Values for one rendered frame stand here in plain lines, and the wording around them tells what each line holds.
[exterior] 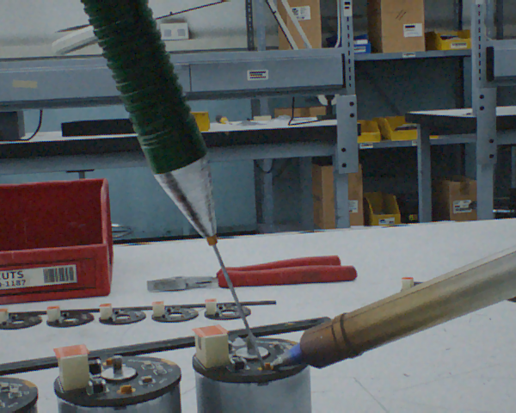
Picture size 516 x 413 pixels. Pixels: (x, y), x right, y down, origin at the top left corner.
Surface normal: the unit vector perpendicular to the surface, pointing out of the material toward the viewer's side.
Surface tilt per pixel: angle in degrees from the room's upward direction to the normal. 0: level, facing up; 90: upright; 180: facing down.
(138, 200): 90
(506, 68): 90
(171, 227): 90
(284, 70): 90
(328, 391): 0
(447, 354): 0
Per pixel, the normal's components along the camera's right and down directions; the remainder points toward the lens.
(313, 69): 0.13, 0.13
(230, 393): -0.32, 0.15
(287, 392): 0.59, 0.08
